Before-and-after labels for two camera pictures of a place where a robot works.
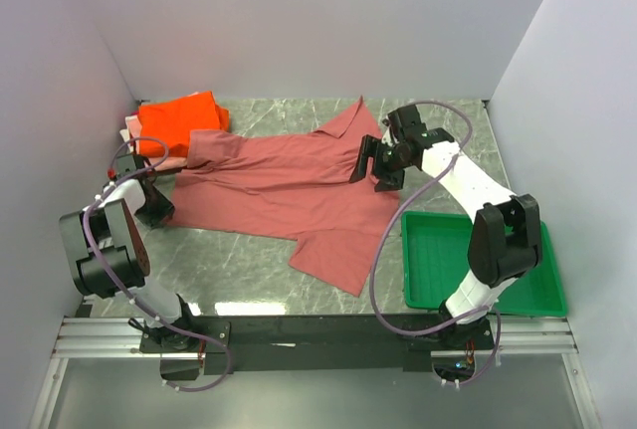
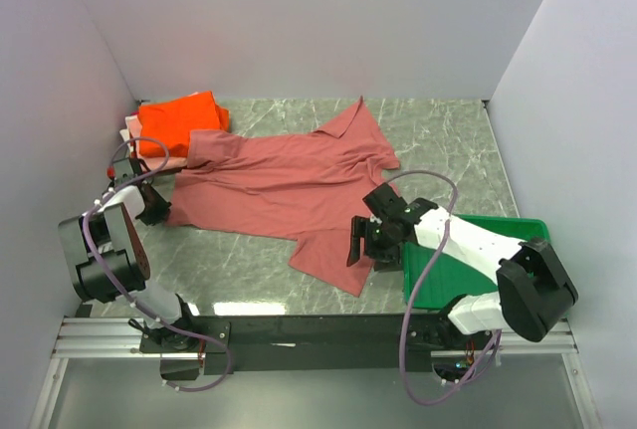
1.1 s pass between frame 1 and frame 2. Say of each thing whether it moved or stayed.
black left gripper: stayed
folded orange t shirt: stayed
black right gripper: moved
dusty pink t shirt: stayed
